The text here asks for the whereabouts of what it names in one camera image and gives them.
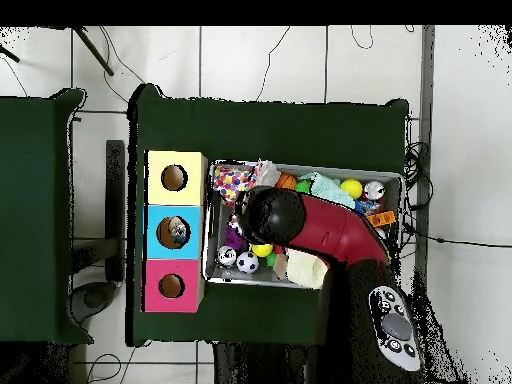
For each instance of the black tripod leg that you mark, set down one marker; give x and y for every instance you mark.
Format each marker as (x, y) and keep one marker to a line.
(10, 54)
(94, 50)

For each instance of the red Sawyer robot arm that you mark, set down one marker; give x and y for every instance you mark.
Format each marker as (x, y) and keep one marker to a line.
(340, 232)

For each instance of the cream waffle cloth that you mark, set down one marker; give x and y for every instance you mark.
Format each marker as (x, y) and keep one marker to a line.
(306, 268)

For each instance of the small polka dot cloth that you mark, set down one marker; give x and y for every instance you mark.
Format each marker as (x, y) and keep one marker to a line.
(233, 220)

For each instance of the mint green waffle cloth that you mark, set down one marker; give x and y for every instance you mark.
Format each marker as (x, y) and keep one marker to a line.
(328, 188)

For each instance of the wooden three-hole box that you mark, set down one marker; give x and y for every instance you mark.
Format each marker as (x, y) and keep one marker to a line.
(192, 160)

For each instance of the large polka dot cloth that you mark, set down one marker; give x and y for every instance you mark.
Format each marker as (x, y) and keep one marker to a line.
(230, 180)

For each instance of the green spiky ball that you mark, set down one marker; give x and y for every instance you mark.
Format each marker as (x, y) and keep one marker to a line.
(302, 186)

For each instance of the black flat panel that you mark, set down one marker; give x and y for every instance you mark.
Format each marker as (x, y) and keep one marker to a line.
(115, 180)

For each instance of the shallow silver mesh bin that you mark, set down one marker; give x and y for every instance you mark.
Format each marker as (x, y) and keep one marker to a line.
(256, 278)

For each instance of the orange toy basketball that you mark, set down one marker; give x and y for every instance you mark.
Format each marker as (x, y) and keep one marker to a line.
(284, 180)

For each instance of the small soccer ball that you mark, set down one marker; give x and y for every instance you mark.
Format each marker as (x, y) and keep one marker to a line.
(248, 262)

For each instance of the dark green side-table cloth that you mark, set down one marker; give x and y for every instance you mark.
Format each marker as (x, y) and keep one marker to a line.
(32, 200)

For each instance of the silver drink can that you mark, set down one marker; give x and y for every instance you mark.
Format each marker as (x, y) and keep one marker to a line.
(374, 190)

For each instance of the clear plastic packet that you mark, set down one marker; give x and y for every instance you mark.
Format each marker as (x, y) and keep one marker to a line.
(178, 232)

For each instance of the yellow foam ball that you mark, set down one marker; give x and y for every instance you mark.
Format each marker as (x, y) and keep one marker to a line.
(351, 188)
(262, 250)

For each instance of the dark green tablecloth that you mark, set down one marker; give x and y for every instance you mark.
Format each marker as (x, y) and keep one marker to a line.
(280, 132)

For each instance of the orange plastic grid tray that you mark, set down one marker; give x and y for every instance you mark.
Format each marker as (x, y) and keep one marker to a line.
(382, 218)

